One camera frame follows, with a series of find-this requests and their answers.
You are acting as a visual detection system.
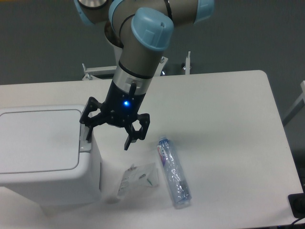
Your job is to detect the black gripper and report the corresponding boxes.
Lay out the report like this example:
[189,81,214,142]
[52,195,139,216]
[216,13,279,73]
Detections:
[79,82,151,151]

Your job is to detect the white push-lid trash can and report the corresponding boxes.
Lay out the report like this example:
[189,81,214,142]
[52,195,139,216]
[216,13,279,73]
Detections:
[0,104,102,206]

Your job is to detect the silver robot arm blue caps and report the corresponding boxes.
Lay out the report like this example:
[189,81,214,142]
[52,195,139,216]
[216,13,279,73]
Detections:
[74,0,215,149]

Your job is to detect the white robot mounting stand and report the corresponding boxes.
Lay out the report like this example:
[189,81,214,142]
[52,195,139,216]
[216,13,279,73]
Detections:
[82,50,192,81]

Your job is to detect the clear plastic wrapper bag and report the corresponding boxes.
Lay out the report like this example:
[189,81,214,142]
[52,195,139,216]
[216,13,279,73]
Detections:
[116,163,159,200]

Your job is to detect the clear plastic water bottle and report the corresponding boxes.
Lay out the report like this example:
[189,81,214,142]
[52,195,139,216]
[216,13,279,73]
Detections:
[157,136,192,208]

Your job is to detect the black device at table corner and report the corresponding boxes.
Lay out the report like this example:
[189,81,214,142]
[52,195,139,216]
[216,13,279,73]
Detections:
[288,193,305,218]

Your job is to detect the white frame at right edge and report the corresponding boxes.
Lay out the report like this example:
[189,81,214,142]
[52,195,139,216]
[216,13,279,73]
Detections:
[282,81,305,126]

